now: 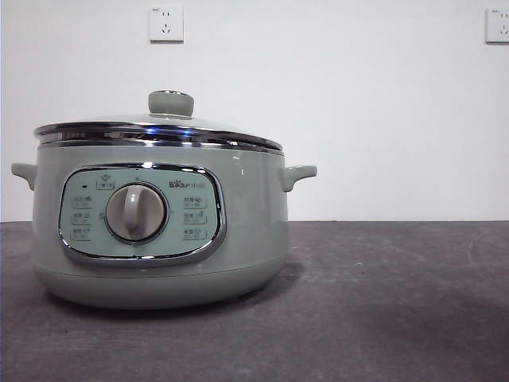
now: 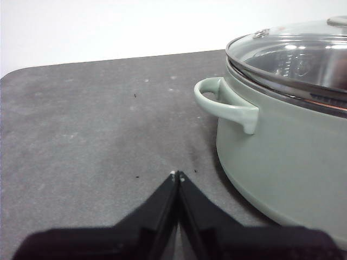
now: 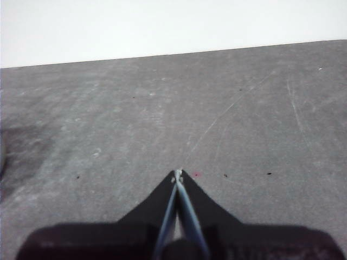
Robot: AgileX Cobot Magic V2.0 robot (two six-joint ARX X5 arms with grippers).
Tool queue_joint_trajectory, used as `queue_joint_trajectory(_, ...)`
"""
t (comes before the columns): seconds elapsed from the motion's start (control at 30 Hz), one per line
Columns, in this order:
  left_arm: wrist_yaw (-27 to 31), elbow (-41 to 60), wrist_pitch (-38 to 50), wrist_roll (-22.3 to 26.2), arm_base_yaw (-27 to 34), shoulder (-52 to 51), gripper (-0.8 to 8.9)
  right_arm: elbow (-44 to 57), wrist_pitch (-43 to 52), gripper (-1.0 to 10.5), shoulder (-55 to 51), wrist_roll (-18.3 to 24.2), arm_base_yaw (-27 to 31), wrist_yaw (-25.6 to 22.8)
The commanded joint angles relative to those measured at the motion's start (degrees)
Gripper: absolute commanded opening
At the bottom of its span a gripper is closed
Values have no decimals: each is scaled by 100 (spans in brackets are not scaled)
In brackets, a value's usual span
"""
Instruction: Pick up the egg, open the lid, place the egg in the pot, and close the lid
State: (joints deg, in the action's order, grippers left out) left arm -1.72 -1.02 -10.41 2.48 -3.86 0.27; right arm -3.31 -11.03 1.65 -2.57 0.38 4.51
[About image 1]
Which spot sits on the glass lid with green knob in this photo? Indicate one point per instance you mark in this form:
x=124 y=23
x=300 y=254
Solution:
x=171 y=104

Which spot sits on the pale green electric pot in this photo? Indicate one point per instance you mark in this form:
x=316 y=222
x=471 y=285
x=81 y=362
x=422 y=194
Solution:
x=246 y=223

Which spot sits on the white wall socket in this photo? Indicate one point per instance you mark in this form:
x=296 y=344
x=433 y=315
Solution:
x=498 y=26
x=166 y=24

